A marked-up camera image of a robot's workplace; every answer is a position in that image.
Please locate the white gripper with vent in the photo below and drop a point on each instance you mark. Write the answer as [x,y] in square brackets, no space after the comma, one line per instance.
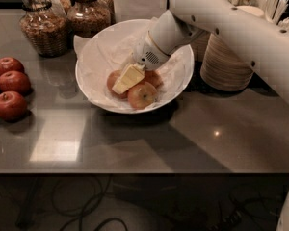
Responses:
[146,54]

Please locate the yellow-red apple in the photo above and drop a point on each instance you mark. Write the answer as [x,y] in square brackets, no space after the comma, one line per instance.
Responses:
[110,82]
[153,78]
[142,95]

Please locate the white bowl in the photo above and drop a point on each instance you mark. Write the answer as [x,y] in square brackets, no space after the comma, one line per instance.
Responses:
[183,71]

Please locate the white paper liner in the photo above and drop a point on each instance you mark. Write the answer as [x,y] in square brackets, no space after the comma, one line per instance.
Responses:
[99,55]

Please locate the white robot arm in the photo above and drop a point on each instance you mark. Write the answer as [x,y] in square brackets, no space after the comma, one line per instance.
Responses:
[261,45]

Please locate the red apple middle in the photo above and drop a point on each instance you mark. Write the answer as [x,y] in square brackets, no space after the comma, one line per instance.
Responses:
[15,81]

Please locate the red apple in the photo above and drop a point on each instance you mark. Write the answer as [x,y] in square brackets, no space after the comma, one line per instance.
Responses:
[9,64]
[15,81]
[13,106]

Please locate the red apple top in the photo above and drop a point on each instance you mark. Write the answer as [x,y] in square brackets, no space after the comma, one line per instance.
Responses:
[9,64]

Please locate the red apple front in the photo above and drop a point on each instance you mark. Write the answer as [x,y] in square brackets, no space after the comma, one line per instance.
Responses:
[13,106]

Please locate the rear stack of paper bowls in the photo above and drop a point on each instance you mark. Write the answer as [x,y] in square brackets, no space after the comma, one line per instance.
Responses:
[199,46]

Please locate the stack of paper bowls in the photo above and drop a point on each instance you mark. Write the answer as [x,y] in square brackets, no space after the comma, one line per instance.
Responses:
[199,46]
[222,69]

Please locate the white napkin dispenser box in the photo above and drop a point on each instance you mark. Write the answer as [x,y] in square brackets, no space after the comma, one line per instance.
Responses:
[138,9]

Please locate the middle granola glass jar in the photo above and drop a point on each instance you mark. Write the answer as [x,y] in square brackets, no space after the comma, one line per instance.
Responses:
[88,17]

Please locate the granola glass jar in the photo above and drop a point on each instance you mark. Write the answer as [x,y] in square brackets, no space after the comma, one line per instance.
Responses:
[46,31]
[88,17]

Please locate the front stack of paper bowls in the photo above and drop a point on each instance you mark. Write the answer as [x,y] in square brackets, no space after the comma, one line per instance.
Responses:
[222,69]

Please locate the front left granola glass jar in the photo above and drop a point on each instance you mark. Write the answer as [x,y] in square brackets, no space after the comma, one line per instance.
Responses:
[46,31]

